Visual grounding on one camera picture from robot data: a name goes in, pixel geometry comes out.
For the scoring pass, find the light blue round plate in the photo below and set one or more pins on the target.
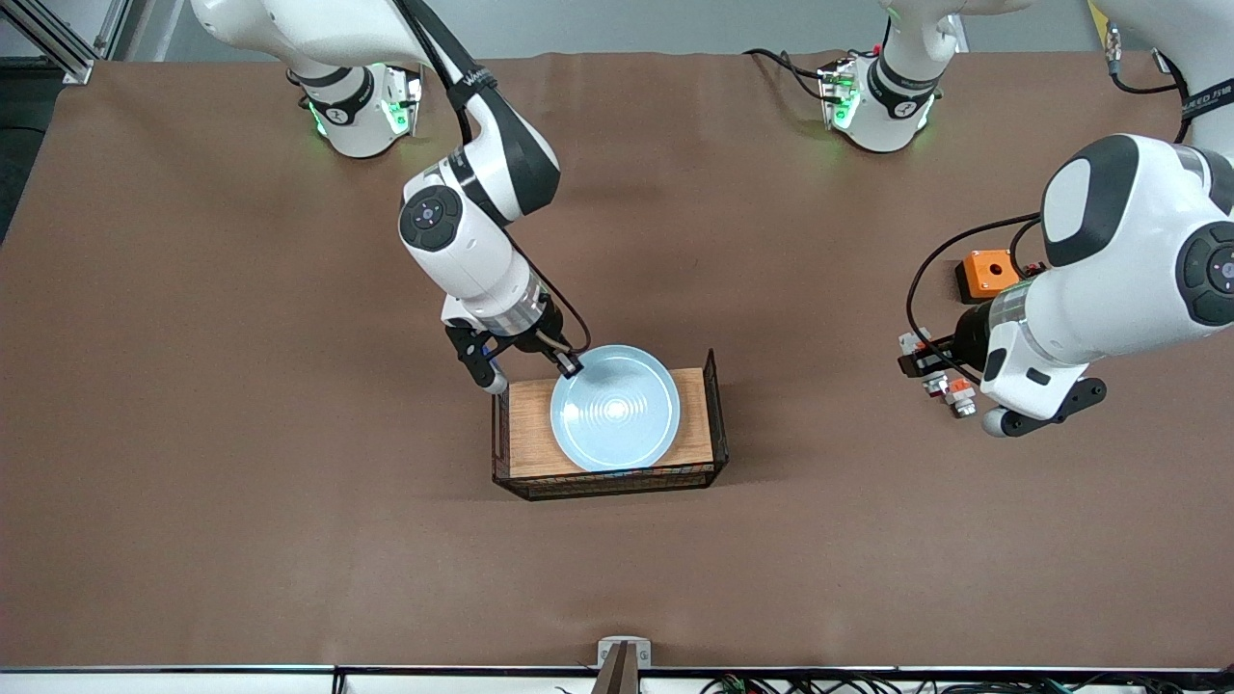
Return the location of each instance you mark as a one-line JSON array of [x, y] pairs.
[[617, 414]]

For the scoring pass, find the grey metal bracket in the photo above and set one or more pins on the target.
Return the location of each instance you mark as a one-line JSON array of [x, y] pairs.
[[624, 655]]

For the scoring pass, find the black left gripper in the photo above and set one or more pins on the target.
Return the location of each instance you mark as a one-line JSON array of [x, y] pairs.
[[969, 339]]

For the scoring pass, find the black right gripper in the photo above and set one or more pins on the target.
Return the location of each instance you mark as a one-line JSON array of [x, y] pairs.
[[537, 339]]

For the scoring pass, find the brown table mat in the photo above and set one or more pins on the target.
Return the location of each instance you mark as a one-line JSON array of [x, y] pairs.
[[289, 386]]

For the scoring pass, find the white table edge rail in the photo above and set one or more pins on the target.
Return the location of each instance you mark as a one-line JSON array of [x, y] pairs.
[[193, 682]]

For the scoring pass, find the orange button box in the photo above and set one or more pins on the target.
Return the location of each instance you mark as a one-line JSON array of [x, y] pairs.
[[988, 273]]

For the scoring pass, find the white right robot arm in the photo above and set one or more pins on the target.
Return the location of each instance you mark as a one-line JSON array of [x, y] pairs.
[[463, 241]]

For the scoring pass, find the orange grey contact block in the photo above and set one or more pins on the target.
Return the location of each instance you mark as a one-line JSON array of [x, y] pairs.
[[961, 400]]

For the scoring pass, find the aluminium frame strut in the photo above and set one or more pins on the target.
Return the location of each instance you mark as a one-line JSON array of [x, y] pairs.
[[72, 60]]

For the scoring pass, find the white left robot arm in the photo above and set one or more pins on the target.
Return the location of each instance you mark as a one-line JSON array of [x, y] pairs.
[[1118, 270]]

